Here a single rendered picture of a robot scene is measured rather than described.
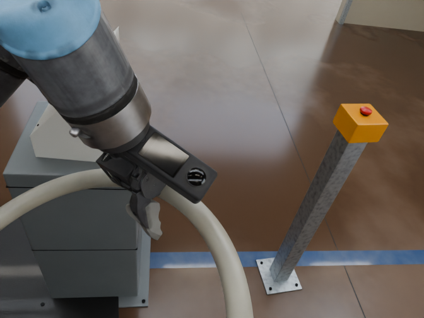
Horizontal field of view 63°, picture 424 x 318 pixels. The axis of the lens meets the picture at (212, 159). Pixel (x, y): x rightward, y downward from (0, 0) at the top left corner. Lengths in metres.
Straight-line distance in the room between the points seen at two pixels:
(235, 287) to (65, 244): 1.12
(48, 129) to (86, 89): 0.81
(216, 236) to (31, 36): 0.29
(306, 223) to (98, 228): 0.85
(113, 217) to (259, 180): 1.34
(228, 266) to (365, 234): 2.03
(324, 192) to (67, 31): 1.22
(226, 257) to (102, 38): 0.27
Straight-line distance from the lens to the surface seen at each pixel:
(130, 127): 0.38
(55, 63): 0.33
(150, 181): 0.46
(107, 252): 1.50
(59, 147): 1.19
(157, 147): 0.42
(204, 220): 0.46
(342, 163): 1.33
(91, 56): 0.33
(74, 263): 1.59
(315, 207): 1.48
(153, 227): 0.51
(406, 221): 2.66
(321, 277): 2.09
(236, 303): 0.41
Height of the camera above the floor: 1.67
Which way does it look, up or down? 42 degrees down
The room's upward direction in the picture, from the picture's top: 11 degrees clockwise
